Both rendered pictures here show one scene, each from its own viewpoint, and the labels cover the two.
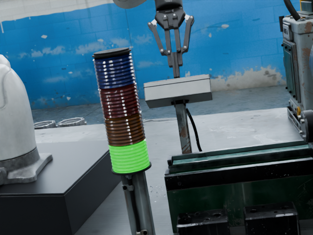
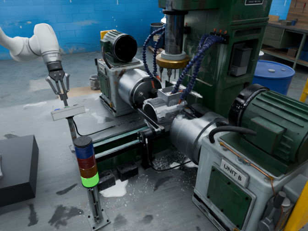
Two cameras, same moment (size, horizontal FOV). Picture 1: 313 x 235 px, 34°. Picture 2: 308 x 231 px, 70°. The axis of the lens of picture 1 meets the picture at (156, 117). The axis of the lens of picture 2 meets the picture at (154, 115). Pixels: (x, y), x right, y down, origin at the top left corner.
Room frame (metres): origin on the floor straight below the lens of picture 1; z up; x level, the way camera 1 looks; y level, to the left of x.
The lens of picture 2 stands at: (0.17, 0.24, 1.66)
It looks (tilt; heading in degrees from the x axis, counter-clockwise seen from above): 31 degrees down; 321
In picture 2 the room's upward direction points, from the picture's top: straight up
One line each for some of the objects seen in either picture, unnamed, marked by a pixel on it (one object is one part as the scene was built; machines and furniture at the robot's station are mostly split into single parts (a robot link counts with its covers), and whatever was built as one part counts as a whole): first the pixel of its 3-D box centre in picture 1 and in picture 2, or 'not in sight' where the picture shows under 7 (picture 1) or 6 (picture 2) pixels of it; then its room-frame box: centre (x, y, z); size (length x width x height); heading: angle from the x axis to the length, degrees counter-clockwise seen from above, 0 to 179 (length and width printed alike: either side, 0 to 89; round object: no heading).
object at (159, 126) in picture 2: not in sight; (150, 119); (0.99, -0.40, 1.01); 0.26 x 0.04 x 0.03; 173
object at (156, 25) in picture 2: not in sight; (173, 38); (4.71, -4.12, 0.37); 1.20 x 0.80 x 0.74; 68
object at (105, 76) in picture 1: (114, 70); (84, 147); (0.77, 0.05, 1.19); 0.06 x 0.06 x 0.04
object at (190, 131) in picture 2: not in sight; (205, 137); (0.67, -0.48, 1.04); 0.41 x 0.25 x 0.25; 173
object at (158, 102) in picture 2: not in sight; (164, 112); (1.00, -0.52, 1.01); 0.20 x 0.19 x 0.19; 83
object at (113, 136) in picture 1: (124, 127); (88, 167); (0.77, 0.05, 1.10); 0.06 x 0.06 x 0.04
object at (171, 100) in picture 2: not in sight; (171, 96); (0.99, -0.56, 1.11); 0.12 x 0.11 x 0.07; 83
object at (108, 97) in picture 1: (119, 99); (86, 158); (0.77, 0.05, 1.14); 0.06 x 0.06 x 0.04
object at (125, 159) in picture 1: (129, 155); (90, 177); (0.77, 0.05, 1.05); 0.06 x 0.06 x 0.04
